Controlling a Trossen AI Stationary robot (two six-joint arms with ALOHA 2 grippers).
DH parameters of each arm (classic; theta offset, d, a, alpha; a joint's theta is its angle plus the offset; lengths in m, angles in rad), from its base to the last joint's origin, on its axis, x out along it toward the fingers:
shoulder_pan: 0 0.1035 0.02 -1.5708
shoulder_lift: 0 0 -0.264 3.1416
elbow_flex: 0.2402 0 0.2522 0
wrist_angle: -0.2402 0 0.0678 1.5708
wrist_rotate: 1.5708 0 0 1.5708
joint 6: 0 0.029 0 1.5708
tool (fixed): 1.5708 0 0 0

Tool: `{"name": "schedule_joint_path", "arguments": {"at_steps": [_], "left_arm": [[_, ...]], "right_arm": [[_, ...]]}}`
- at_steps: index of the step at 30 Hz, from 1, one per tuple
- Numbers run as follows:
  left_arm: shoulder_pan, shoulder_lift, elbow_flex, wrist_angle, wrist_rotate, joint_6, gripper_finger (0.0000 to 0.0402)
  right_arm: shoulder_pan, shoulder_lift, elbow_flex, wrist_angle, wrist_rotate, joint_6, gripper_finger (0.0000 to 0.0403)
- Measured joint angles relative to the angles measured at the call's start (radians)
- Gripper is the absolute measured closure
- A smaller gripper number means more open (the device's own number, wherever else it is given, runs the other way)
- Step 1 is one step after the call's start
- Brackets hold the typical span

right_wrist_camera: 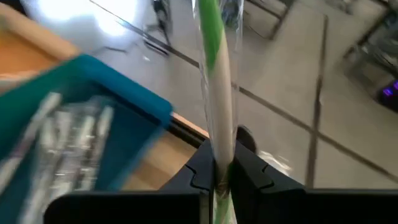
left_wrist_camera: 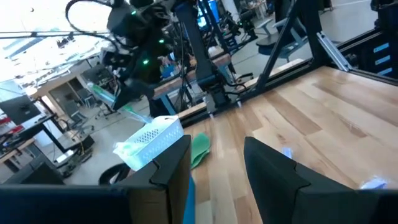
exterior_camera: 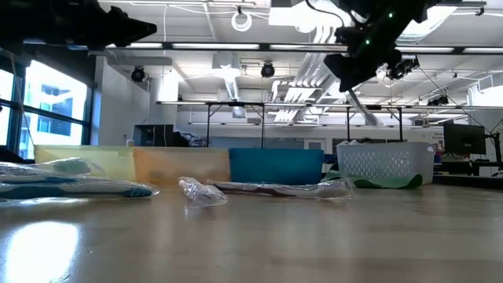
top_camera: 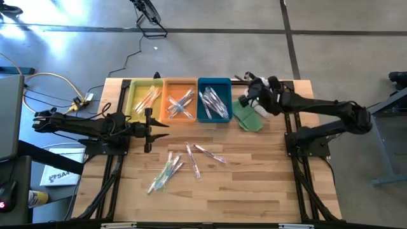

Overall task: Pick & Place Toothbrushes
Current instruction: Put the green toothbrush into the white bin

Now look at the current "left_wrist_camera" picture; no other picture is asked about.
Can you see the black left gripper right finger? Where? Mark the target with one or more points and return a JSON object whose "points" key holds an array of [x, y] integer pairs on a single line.
{"points": [[304, 202]]}

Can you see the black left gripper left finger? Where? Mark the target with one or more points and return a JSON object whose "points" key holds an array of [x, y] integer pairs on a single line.
{"points": [[77, 205]]}

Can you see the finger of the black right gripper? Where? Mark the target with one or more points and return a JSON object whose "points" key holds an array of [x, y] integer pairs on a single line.
{"points": [[127, 90], [141, 91]]}

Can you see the green toothbrush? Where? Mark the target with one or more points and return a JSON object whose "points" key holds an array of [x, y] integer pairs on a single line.
{"points": [[101, 93], [130, 149]]}

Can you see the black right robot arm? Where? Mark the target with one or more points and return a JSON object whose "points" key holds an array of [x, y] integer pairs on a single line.
{"points": [[199, 46]]}

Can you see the wooden workbench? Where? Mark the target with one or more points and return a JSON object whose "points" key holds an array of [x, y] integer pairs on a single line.
{"points": [[174, 84]]}

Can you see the white perforated plastic basket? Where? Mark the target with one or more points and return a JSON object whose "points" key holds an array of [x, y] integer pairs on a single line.
{"points": [[155, 137]]}

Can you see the black computer tower with lights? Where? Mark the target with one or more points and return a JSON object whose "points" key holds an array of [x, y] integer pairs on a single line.
{"points": [[37, 172]]}

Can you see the long ceiling light strip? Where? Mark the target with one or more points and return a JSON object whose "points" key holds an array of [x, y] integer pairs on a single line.
{"points": [[46, 33]]}

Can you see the black computer monitor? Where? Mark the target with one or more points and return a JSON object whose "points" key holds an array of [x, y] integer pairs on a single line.
{"points": [[18, 109]]}

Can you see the teal plastic bin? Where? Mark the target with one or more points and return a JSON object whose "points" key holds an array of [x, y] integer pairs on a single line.
{"points": [[189, 202]]}

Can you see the black cabinet with blue strips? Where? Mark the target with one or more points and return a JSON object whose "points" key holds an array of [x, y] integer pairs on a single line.
{"points": [[385, 56]]}

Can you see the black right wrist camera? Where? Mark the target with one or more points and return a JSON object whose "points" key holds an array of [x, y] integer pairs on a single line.
{"points": [[115, 57]]}

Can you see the desk with gray metal frame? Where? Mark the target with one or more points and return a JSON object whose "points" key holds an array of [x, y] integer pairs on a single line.
{"points": [[51, 137]]}

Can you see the black aluminium table frame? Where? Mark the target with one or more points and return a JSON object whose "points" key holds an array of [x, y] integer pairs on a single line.
{"points": [[280, 40]]}

